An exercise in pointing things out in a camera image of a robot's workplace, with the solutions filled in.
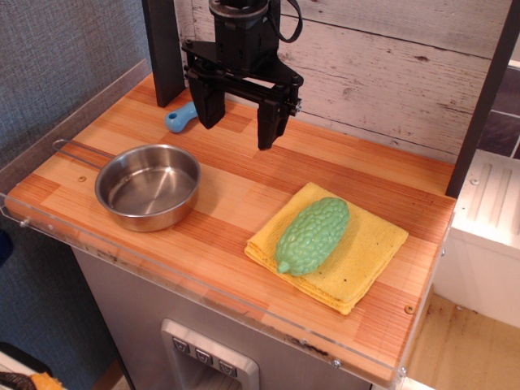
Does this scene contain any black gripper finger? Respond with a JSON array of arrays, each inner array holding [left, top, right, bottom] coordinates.
[[257, 98, 289, 150], [187, 68, 226, 129]]

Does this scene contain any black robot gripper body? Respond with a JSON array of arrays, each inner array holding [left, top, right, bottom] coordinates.
[[182, 6, 304, 116]]

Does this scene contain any blue handled grey spoon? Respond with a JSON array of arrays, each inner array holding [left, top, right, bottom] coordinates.
[[164, 102, 197, 133]]

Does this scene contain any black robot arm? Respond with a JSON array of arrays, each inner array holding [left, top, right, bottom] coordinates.
[[182, 1, 304, 150]]

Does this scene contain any stainless steel pot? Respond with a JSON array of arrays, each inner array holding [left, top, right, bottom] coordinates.
[[52, 139, 202, 232]]

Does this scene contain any green toy bitter gourd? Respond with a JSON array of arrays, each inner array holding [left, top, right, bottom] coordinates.
[[275, 197, 350, 276]]

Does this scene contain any yellow folded cloth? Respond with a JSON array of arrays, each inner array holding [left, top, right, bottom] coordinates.
[[245, 183, 409, 315]]

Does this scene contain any grey toy fridge cabinet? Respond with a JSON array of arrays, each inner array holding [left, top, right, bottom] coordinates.
[[73, 249, 371, 389]]

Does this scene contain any white toy sink unit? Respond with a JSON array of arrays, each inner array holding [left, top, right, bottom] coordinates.
[[433, 60, 520, 328]]

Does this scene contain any silver dispenser panel with buttons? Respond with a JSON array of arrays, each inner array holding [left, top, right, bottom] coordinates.
[[161, 318, 260, 389]]

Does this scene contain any orange object bottom left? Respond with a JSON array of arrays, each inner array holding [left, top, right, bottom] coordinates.
[[0, 371, 63, 390]]

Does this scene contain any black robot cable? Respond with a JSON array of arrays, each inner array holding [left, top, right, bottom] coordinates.
[[266, 0, 304, 44]]

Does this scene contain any dark left post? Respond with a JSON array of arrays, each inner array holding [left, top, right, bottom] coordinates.
[[141, 0, 185, 107]]

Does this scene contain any dark post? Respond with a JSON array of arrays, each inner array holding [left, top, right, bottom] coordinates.
[[141, 0, 185, 107], [445, 0, 519, 198]]

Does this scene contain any clear acrylic guard rail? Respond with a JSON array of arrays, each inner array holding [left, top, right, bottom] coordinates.
[[2, 189, 411, 388]]

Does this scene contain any dark right post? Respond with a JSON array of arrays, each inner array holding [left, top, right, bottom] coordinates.
[[445, 0, 519, 198]]

